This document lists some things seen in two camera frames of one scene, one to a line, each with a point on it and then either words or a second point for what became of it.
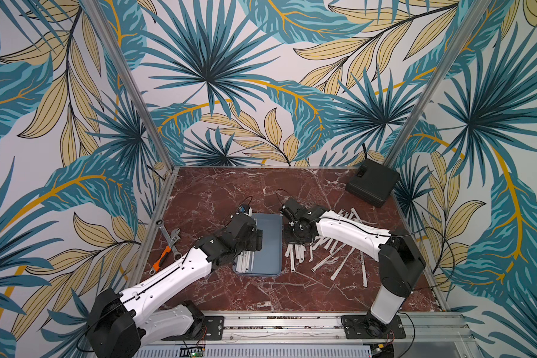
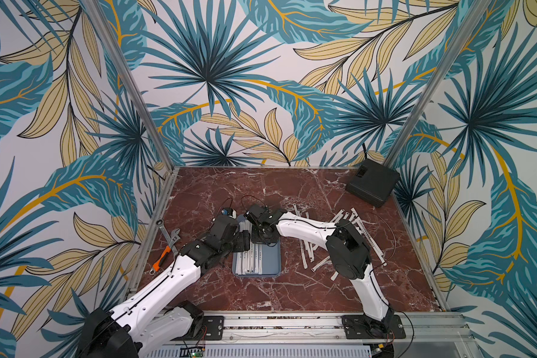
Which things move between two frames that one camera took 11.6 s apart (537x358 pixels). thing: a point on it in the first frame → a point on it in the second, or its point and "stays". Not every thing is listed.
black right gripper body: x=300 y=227 → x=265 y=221
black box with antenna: x=372 y=181 stays
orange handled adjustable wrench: x=174 y=237 stays
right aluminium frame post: x=438 y=80 stays
